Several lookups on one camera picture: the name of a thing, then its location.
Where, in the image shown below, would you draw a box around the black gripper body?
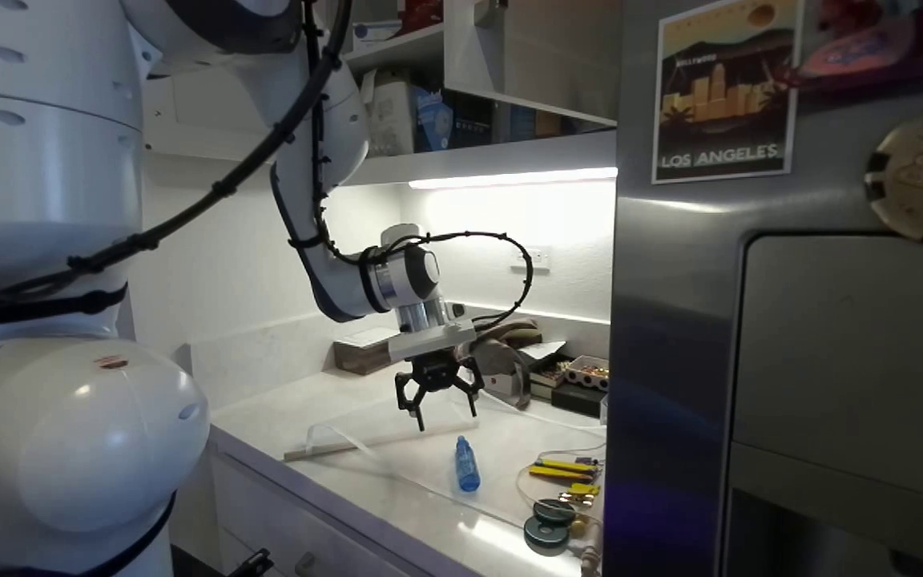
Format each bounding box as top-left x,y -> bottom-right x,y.
414,352 -> 459,393

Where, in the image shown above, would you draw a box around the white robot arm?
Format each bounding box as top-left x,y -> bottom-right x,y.
0,0 -> 473,577

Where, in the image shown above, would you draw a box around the under-cabinet light strip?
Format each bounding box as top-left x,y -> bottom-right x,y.
407,168 -> 617,192

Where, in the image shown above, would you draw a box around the white upper cabinet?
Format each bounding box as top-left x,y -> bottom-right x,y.
143,0 -> 617,187

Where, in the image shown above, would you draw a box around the grey metal box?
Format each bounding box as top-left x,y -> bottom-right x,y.
331,340 -> 390,377

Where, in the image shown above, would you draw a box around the dark brick box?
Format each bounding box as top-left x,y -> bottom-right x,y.
550,356 -> 608,417

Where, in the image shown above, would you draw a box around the green tape rolls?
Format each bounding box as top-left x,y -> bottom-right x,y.
522,501 -> 577,554

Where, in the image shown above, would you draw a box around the white plastic bag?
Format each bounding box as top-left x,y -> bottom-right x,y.
366,75 -> 414,156

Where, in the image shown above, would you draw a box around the stainless steel refrigerator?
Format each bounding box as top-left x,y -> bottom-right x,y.
603,0 -> 923,577

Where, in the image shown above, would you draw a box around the Los Angeles poster magnet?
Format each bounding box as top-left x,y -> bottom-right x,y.
650,0 -> 804,183

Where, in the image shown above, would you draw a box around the white wall outlet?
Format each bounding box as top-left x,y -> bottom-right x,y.
532,246 -> 550,275

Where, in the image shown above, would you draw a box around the yellow handled tool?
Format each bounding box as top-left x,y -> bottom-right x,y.
529,460 -> 600,484

